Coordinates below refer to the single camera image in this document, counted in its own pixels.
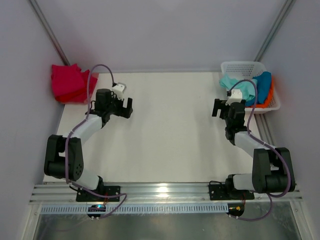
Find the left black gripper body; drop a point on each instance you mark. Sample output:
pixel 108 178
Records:
pixel 116 103

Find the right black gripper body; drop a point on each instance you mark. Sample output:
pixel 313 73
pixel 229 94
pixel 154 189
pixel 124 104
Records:
pixel 224 112

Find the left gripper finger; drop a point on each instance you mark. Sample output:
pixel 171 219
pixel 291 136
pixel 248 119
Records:
pixel 127 113
pixel 129 104

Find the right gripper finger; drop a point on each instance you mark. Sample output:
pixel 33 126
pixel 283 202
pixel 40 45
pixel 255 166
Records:
pixel 215 110
pixel 219 102

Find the magenta t shirt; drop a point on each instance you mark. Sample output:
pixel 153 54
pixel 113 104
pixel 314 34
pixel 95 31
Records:
pixel 67 79

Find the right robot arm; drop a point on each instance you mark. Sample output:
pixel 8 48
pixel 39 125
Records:
pixel 272 171

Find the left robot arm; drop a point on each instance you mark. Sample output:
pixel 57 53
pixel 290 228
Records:
pixel 64 153

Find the mint green t shirt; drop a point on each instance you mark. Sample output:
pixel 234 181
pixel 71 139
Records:
pixel 246 87

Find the white plastic basket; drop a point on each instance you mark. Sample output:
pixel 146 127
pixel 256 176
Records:
pixel 245 71

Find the red folded t shirt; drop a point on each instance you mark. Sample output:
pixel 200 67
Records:
pixel 76 97

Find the orange t shirt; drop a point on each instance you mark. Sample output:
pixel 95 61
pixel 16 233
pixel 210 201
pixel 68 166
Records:
pixel 265 89

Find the blue t shirt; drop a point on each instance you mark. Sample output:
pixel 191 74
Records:
pixel 250 104

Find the right controller board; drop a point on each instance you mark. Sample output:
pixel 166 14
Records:
pixel 235 210

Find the controller board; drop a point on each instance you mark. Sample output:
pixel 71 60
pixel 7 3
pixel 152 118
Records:
pixel 235 210
pixel 96 211

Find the left controller board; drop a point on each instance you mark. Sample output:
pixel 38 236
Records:
pixel 96 211

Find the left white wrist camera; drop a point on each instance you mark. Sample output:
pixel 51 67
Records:
pixel 119 90

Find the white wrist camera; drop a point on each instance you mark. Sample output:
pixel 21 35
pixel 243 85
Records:
pixel 119 90
pixel 234 96

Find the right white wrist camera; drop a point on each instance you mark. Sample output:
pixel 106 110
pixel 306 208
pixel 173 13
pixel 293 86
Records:
pixel 234 96

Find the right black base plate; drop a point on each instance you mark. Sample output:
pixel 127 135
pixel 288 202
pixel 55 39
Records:
pixel 219 191

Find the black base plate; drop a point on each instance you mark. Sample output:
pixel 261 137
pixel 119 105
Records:
pixel 103 195
pixel 219 191

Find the aluminium mounting rail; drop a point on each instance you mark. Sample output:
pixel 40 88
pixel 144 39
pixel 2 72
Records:
pixel 144 193

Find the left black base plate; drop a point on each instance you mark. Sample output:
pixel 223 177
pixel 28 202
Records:
pixel 103 195

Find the slotted grey cable duct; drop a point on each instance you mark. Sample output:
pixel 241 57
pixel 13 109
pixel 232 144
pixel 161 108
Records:
pixel 145 208

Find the right corner frame post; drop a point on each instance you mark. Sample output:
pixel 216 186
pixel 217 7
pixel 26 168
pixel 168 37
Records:
pixel 275 28

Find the corner frame post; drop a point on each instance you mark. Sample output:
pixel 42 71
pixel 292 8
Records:
pixel 275 28
pixel 48 31

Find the left corner frame post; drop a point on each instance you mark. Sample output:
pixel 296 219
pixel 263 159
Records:
pixel 48 31

